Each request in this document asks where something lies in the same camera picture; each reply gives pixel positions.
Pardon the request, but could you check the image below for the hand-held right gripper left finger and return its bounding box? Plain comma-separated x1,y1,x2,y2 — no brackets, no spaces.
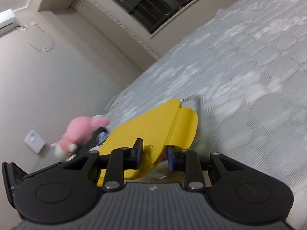
62,138,144,192

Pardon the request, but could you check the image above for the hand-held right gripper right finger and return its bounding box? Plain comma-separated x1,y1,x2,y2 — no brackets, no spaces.
167,146,237,192

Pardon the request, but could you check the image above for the yellow container lid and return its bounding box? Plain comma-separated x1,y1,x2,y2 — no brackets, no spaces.
96,98,198,188

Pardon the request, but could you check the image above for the blue white small case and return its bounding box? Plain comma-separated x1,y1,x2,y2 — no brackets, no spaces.
97,131,109,147

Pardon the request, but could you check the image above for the black cloth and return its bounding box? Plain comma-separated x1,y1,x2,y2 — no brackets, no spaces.
76,128,106,157

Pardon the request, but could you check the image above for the pink plush toy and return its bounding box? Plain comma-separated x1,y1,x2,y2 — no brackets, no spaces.
50,116,111,161

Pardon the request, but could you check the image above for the grey patterned mattress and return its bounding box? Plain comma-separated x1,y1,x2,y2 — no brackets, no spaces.
105,0,307,198

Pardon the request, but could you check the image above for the beige curtain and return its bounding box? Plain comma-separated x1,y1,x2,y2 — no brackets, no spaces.
71,0,161,61

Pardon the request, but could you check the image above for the white air conditioner pipe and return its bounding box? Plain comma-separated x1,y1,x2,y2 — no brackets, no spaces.
16,21,55,52

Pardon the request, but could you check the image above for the white air conditioner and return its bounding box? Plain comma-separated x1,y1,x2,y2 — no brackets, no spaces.
0,9,17,38

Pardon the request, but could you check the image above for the white wall device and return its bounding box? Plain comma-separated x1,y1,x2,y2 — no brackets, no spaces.
24,130,47,153

